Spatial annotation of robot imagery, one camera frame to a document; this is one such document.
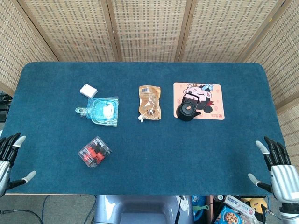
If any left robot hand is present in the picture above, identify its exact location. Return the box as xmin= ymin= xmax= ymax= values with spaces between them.
xmin=0 ymin=132 xmax=37 ymax=198

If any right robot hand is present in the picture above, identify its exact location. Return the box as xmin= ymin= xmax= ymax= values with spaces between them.
xmin=248 ymin=136 xmax=299 ymax=206

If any black cast iron teapot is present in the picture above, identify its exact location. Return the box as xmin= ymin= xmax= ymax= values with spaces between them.
xmin=175 ymin=92 xmax=202 ymax=122

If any yellow plush toy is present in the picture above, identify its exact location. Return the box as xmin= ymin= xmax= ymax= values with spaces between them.
xmin=242 ymin=197 xmax=267 ymax=214

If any toothpaste box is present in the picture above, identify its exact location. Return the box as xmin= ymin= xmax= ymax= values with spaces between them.
xmin=223 ymin=195 xmax=256 ymax=217

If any dark equipment behind table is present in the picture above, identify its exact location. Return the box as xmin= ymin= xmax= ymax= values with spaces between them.
xmin=0 ymin=92 xmax=12 ymax=122

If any cookie box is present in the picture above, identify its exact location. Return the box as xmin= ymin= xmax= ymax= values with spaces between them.
xmin=218 ymin=205 xmax=248 ymax=224

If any teal plastic item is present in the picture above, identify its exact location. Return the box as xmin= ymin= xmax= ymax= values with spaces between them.
xmin=192 ymin=195 xmax=210 ymax=219

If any clear box of capsules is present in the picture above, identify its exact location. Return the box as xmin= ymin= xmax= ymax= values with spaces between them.
xmin=77 ymin=136 xmax=113 ymax=168

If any cartoon print mouse pad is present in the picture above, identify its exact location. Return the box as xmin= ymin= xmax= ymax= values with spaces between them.
xmin=173 ymin=82 xmax=225 ymax=121

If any small white box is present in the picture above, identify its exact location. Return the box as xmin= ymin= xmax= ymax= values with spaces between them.
xmin=79 ymin=83 xmax=98 ymax=98

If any blue dustpan brush set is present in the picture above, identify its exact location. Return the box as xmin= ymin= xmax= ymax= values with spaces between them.
xmin=75 ymin=96 xmax=119 ymax=128

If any blue table cloth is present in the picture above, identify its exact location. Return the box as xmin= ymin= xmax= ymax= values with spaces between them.
xmin=1 ymin=61 xmax=286 ymax=196

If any grey robot torso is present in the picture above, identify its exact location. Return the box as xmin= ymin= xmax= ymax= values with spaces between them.
xmin=93 ymin=195 xmax=194 ymax=224

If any brown spout pouch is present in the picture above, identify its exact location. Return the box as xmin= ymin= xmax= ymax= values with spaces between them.
xmin=137 ymin=85 xmax=162 ymax=123

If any woven folding screen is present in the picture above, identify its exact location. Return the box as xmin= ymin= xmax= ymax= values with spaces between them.
xmin=0 ymin=0 xmax=299 ymax=164

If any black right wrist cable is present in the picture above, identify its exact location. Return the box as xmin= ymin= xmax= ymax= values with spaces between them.
xmin=260 ymin=204 xmax=285 ymax=222

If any black cable on floor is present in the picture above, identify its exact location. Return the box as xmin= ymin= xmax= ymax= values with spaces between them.
xmin=0 ymin=209 xmax=44 ymax=224

